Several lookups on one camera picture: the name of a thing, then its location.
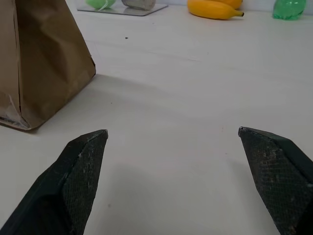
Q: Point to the green plastic bottle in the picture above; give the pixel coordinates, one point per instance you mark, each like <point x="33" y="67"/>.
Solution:
<point x="288" y="9"/>

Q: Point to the green round fruit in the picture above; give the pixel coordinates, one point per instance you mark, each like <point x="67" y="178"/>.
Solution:
<point x="100" y="3"/>

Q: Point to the clear acrylic tray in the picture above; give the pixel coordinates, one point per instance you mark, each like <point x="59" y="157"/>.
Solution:
<point x="127" y="10"/>

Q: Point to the grey metal can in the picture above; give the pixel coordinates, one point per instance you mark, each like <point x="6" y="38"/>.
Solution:
<point x="138" y="3"/>

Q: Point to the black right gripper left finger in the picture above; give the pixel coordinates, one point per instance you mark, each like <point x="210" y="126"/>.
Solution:
<point x="73" y="186"/>

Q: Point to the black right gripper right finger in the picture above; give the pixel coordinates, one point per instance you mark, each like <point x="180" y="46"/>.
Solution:
<point x="274" y="176"/>

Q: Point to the yellow banana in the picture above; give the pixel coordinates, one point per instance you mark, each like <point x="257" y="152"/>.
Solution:
<point x="214" y="10"/>
<point x="233" y="3"/>

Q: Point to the brown paper bag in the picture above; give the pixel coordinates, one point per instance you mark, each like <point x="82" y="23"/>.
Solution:
<point x="41" y="63"/>

